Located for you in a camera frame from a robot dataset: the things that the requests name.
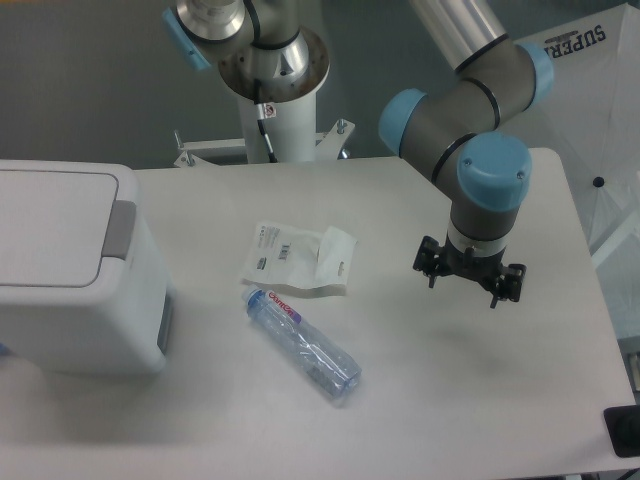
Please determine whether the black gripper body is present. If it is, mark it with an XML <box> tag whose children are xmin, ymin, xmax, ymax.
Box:
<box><xmin>435</xmin><ymin>240</ymin><xmax>505</xmax><ymax>290</ymax></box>

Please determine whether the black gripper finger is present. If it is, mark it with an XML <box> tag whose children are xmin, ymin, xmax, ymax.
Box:
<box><xmin>490</xmin><ymin>264</ymin><xmax>526</xmax><ymax>309</ymax></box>
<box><xmin>413</xmin><ymin>236</ymin><xmax>445</xmax><ymax>289</ymax></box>

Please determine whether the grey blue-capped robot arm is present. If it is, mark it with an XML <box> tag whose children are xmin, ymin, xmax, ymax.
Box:
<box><xmin>162</xmin><ymin>1</ymin><xmax>554</xmax><ymax>302</ymax></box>

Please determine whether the white trash can body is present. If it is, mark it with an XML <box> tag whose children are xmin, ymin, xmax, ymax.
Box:
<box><xmin>1</xmin><ymin>160</ymin><xmax>175</xmax><ymax>375</ymax></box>

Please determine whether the white trash can lid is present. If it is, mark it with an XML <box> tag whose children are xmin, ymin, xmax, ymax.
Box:
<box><xmin>1</xmin><ymin>160</ymin><xmax>139</xmax><ymax>288</ymax></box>

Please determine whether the white plastic packaging bag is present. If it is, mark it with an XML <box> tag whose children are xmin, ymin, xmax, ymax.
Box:
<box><xmin>241</xmin><ymin>221</ymin><xmax>358</xmax><ymax>298</ymax></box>

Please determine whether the clear plastic water bottle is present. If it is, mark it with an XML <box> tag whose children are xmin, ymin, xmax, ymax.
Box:
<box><xmin>241</xmin><ymin>284</ymin><xmax>362</xmax><ymax>399</ymax></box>

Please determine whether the black device at table edge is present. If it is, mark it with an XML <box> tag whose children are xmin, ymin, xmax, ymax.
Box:
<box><xmin>603</xmin><ymin>405</ymin><xmax>639</xmax><ymax>458</ymax></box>

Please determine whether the white printed umbrella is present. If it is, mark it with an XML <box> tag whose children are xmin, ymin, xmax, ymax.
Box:
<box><xmin>503</xmin><ymin>4</ymin><xmax>639</xmax><ymax>250</ymax></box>

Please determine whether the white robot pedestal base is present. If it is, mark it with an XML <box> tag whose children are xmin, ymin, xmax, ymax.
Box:
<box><xmin>174</xmin><ymin>26</ymin><xmax>355</xmax><ymax>167</ymax></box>

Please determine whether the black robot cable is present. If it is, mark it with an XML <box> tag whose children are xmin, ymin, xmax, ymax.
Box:
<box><xmin>242</xmin><ymin>0</ymin><xmax>279</xmax><ymax>164</ymax></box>

